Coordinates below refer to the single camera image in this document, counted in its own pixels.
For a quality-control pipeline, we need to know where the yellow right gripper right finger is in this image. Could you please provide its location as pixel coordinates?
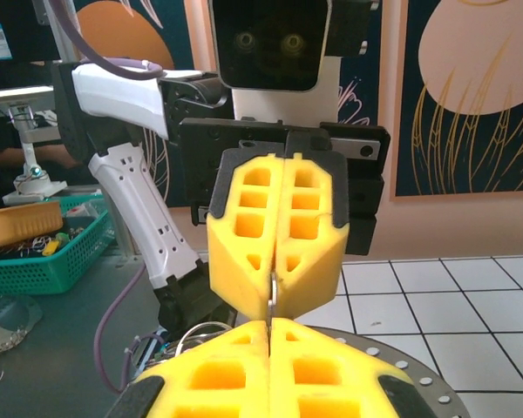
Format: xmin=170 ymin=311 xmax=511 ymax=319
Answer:
xmin=269 ymin=316 xmax=432 ymax=418

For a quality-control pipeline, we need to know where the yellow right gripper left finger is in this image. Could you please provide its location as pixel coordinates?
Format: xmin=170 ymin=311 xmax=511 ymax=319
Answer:
xmin=106 ymin=320 xmax=271 ymax=418

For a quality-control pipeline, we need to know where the person's forearm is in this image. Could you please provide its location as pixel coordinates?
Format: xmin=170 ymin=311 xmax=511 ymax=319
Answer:
xmin=0 ymin=143 xmax=83 ymax=172

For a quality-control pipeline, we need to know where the white desk stand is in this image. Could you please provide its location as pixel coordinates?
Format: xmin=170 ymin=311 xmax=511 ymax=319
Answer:
xmin=2 ymin=103 xmax=69 ymax=206

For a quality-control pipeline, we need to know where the green perforated plastic basket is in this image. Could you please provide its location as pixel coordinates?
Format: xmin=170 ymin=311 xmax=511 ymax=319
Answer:
xmin=0 ymin=194 xmax=116 ymax=297

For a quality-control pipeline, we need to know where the dark panel peach flower outline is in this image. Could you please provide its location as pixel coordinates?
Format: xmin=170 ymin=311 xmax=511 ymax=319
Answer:
xmin=336 ymin=41 xmax=384 ymax=128

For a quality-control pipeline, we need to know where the orange round tray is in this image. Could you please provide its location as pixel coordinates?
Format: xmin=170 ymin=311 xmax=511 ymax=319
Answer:
xmin=0 ymin=199 xmax=65 ymax=253

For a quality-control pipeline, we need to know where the black computer monitor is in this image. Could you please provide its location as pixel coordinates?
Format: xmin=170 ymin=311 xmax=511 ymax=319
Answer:
xmin=0 ymin=0 xmax=65 ymax=62

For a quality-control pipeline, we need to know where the dark panel large peach circle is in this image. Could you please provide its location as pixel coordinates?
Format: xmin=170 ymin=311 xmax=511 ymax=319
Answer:
xmin=394 ymin=0 xmax=523 ymax=200

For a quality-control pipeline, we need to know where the purple cable loop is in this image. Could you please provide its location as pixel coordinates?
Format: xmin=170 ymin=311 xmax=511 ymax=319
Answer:
xmin=92 ymin=260 xmax=169 ymax=393

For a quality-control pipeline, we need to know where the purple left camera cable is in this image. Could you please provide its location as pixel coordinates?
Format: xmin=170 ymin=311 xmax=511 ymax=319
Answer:
xmin=47 ymin=0 xmax=165 ymax=82

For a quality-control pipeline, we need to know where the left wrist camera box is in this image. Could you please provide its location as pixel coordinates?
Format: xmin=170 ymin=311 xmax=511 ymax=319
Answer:
xmin=207 ymin=0 xmax=372 ymax=128

